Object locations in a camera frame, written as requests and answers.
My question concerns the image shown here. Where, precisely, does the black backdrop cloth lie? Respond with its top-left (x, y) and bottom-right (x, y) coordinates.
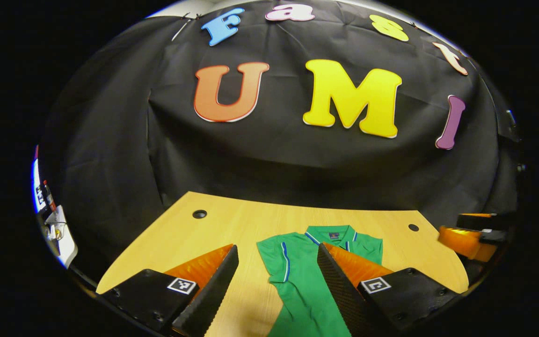
top-left (38, 2), bottom-right (520, 281)

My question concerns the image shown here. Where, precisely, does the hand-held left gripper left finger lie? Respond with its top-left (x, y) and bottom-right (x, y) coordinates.
top-left (100, 243), bottom-right (240, 337)

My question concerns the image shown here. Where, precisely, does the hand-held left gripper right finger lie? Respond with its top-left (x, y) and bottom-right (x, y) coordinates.
top-left (317, 242), bottom-right (463, 337)

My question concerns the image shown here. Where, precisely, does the green T-shirt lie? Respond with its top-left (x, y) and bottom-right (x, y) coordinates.
top-left (256, 225), bottom-right (384, 337)

